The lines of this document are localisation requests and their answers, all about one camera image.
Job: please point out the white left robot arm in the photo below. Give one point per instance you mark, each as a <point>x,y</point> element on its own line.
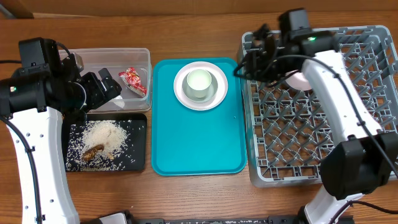
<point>43,92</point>

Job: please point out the white bowl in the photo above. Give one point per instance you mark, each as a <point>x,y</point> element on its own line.
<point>211,91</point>

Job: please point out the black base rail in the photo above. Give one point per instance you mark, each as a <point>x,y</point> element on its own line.
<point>128,218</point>

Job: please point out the brown food scrap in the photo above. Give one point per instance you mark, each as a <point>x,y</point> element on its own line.
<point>90,153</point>

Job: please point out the black tray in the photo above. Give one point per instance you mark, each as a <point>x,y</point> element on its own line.
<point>136,146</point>

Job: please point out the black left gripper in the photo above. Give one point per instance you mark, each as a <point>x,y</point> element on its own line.
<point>100,94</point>

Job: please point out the teal tray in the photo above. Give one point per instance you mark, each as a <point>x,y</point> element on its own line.
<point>189,142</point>

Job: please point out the clear plastic bin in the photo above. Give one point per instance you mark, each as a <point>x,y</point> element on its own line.
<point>117,60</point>

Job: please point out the small pink bowl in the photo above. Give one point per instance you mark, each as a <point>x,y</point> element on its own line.
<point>296,80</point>

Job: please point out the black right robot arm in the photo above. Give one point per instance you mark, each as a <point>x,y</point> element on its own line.
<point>362,158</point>

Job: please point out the rice pile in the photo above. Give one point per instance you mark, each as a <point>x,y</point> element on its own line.
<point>104,140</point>

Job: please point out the red snack wrapper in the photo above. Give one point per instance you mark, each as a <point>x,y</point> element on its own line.
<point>133,81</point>

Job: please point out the grey dish rack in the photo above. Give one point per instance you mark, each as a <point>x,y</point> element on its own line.
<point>286,130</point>

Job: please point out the white tissue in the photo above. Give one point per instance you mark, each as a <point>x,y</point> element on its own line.
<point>119,101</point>

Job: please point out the cream paper cup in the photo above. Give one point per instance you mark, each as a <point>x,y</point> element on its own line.
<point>199,81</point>

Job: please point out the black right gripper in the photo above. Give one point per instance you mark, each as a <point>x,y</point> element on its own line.
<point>255,70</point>

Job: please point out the white plate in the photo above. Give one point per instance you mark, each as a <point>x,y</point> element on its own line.
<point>215,100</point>

